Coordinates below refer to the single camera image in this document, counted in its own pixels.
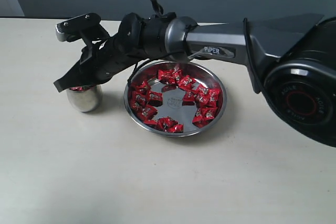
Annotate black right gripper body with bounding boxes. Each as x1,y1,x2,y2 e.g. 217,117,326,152
79,35,137,85

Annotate red candy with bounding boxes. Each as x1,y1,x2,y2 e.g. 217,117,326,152
157,69,175,84
207,89,221,108
130,91,146,111
146,91,163,107
192,107,217,128
69,86,90,92
177,75,195,90

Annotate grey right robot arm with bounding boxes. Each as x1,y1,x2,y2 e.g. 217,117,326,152
54,13,335,147

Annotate stainless steel cup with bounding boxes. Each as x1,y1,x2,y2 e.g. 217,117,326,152
66,85,102,113

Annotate stainless steel plate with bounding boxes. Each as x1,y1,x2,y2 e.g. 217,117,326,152
124,61,227,137

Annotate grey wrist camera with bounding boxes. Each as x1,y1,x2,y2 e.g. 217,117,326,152
56,13,110,44

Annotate black cable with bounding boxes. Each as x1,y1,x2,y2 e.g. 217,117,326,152
127,0,200,86

